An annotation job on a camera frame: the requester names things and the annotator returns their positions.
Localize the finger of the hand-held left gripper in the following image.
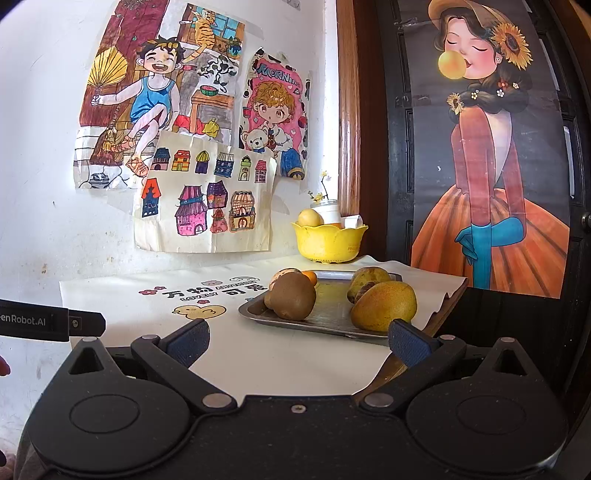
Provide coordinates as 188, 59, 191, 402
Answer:
68, 311, 106, 340

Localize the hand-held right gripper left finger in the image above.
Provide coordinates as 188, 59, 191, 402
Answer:
58, 318, 236, 414

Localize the metal tray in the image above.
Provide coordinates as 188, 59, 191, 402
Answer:
238, 269, 403, 342

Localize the orange dress girl poster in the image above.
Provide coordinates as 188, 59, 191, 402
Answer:
399, 0, 571, 300

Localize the black door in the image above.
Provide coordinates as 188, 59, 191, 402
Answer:
374, 0, 591, 416

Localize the boy with fan drawing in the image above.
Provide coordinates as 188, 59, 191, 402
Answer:
74, 0, 252, 190

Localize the yellow mango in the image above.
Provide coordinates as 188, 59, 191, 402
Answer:
350, 281, 419, 334

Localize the yellow flower sprig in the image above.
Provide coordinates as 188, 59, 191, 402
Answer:
308, 170, 332, 203

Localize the girl with teddy drawing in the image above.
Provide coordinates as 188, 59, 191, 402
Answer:
239, 48, 312, 181

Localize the brown kiwi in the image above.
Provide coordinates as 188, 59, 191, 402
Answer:
264, 271, 317, 321

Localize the white printed table cloth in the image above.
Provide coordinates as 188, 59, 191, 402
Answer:
59, 254, 469, 398

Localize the yellow plastic basket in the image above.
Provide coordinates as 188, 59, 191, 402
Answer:
291, 222, 369, 265

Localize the tan potato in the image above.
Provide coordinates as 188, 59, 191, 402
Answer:
269, 268, 301, 291

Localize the wooden door frame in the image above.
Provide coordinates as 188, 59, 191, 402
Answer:
336, 0, 389, 259

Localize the colourful houses drawing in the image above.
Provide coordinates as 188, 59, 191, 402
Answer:
133, 129, 278, 254

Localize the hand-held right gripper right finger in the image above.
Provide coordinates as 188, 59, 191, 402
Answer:
359, 320, 541, 413

